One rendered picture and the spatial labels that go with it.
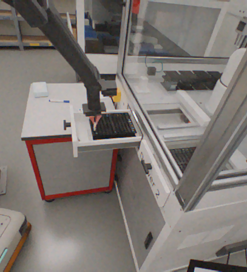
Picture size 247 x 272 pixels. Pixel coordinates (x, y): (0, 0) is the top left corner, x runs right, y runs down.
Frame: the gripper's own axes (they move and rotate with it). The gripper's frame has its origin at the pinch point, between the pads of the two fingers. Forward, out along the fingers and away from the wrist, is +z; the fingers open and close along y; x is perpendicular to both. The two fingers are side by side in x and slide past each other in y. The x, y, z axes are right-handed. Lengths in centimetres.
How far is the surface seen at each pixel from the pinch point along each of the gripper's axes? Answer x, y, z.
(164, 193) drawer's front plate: 40.4, -20.0, 4.0
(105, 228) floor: 14, -2, 95
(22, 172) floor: -50, 63, 92
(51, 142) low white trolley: -15.1, 24.9, 24.7
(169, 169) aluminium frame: 35.4, -22.4, -3.7
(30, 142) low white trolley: -15.2, 36.1, 22.0
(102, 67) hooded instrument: -84, -17, 13
